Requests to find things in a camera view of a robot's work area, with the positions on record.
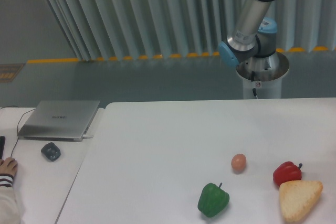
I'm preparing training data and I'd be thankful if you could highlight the person's hand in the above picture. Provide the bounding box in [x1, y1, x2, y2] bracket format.
[0, 157, 18, 177]

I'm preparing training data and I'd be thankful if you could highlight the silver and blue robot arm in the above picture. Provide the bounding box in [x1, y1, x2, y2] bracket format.
[218, 0, 276, 67]

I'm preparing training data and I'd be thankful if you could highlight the white sleeved forearm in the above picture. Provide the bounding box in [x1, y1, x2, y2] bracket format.
[1, 174, 21, 224]

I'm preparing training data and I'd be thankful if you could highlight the green toy pepper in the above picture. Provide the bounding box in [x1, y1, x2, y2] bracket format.
[197, 183, 230, 218]

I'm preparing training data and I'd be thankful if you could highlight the red toy pepper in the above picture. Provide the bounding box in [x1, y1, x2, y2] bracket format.
[273, 161, 303, 187]

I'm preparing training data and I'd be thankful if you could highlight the black keyboard edge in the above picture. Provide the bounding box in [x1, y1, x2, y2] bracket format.
[0, 136, 6, 159]

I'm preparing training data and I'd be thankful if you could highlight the dark grey small tray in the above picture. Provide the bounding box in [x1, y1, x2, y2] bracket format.
[41, 142, 61, 162]

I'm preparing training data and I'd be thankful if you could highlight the silver closed laptop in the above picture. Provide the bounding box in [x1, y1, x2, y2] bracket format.
[17, 100, 100, 142]

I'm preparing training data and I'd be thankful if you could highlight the white pleated curtain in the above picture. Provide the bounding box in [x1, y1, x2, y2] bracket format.
[47, 0, 335, 61]

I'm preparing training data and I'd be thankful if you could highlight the brown egg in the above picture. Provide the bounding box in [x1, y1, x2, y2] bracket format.
[231, 153, 247, 172]

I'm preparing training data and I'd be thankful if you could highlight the triangular toy bread slice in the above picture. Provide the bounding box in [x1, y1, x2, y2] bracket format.
[279, 180, 323, 222]

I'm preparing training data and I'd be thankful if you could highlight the thin grey mouse cable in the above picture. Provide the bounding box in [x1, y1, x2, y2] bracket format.
[0, 106, 36, 158]

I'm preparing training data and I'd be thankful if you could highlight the white laptop cable plug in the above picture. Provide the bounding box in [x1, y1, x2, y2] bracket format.
[82, 135, 93, 139]

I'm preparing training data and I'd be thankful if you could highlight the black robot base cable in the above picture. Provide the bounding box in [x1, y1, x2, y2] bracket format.
[251, 70, 259, 100]

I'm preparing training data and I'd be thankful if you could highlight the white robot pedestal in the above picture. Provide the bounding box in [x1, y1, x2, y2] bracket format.
[236, 52, 289, 99]

